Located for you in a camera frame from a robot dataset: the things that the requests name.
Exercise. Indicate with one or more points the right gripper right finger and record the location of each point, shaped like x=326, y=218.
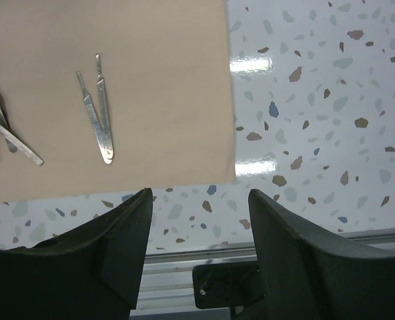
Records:
x=309, y=272

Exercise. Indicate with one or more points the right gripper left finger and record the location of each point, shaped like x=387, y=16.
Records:
x=90, y=272

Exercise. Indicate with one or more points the steel scalpel handle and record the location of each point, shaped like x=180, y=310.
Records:
x=104, y=112
x=95, y=122

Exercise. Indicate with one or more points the beige cloth wrap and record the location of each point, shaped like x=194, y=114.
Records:
x=166, y=66

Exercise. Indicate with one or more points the aluminium front rail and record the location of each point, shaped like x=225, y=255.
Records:
x=167, y=286

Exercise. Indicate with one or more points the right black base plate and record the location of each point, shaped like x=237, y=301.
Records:
x=236, y=286

